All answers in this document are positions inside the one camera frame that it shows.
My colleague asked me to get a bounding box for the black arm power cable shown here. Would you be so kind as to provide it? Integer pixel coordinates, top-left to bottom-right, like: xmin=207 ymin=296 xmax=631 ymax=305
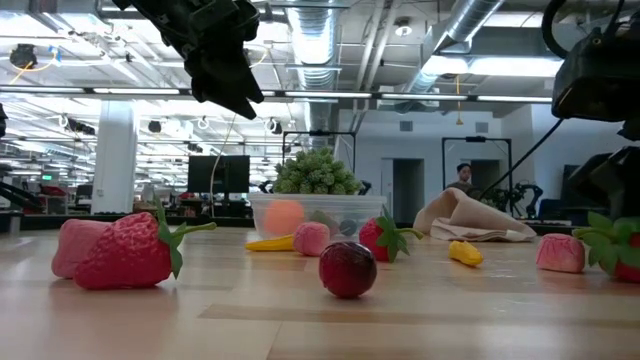
xmin=478 ymin=117 xmax=565 ymax=201

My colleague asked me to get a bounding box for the long linear ceiling light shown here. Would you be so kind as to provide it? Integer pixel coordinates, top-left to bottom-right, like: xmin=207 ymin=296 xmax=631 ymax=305
xmin=0 ymin=85 xmax=554 ymax=105

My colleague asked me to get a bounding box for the white square pillar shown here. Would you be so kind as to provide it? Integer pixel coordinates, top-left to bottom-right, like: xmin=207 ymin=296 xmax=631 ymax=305
xmin=90 ymin=99 xmax=139 ymax=215

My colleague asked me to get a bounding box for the bright rectangular ceiling light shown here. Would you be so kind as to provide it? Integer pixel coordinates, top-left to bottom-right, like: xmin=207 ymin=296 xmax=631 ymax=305
xmin=423 ymin=53 xmax=565 ymax=78

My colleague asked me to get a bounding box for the silver spiral air duct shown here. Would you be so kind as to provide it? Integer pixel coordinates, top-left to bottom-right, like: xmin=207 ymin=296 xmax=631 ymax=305
xmin=399 ymin=0 xmax=506 ymax=101
xmin=285 ymin=0 xmax=344 ymax=149

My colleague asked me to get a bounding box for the black background monitor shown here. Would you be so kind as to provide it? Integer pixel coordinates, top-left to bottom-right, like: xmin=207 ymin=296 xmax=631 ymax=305
xmin=187 ymin=154 xmax=251 ymax=195

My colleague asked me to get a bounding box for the black background gantry frame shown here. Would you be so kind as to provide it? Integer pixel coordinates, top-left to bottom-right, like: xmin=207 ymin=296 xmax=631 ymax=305
xmin=282 ymin=130 xmax=357 ymax=174
xmin=441 ymin=136 xmax=513 ymax=194

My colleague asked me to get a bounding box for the clear plastic tupperware container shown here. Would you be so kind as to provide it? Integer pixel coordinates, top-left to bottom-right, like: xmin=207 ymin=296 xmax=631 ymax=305
xmin=248 ymin=193 xmax=389 ymax=242

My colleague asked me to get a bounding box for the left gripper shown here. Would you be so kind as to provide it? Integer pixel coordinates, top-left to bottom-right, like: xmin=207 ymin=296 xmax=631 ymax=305
xmin=112 ymin=0 xmax=265 ymax=120

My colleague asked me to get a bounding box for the grey bin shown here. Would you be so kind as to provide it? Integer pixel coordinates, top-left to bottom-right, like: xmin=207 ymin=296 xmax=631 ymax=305
xmin=0 ymin=209 xmax=24 ymax=235

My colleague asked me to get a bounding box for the black ceiling-hung device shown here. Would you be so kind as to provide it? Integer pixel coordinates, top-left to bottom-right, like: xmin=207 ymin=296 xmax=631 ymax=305
xmin=8 ymin=43 xmax=39 ymax=70

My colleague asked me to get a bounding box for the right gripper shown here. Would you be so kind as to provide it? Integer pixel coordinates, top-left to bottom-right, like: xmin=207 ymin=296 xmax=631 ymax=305
xmin=552 ymin=19 xmax=640 ymax=219

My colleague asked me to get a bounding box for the beige folded cloth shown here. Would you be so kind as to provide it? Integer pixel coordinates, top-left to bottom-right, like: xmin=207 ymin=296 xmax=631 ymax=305
xmin=413 ymin=187 xmax=538 ymax=244

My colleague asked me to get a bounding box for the black aluminium table frame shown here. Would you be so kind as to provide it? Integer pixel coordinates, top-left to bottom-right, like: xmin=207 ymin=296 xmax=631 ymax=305
xmin=19 ymin=213 xmax=640 ymax=237

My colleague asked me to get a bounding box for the pink toy berry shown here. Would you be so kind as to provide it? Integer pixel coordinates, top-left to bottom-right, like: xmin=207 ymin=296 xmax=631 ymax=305
xmin=51 ymin=218 xmax=114 ymax=280
xmin=292 ymin=221 xmax=332 ymax=258
xmin=535 ymin=233 xmax=587 ymax=274

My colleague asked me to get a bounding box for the orange toy fruit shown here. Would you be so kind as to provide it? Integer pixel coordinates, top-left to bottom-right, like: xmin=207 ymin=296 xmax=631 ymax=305
xmin=263 ymin=199 xmax=306 ymax=238

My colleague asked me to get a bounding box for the dark red toy cherry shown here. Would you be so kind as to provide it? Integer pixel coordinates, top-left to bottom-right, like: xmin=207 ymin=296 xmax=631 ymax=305
xmin=318 ymin=241 xmax=378 ymax=300

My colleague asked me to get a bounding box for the person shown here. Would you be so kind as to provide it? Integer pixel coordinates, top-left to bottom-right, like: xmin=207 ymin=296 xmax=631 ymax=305
xmin=446 ymin=162 xmax=484 ymax=199

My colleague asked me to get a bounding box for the green artificial ball plant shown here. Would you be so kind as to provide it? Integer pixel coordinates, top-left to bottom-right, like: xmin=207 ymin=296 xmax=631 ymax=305
xmin=272 ymin=146 xmax=364 ymax=196

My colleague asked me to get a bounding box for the yellow hanging cord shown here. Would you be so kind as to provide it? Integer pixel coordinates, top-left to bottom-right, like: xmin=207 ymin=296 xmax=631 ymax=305
xmin=454 ymin=73 xmax=465 ymax=127

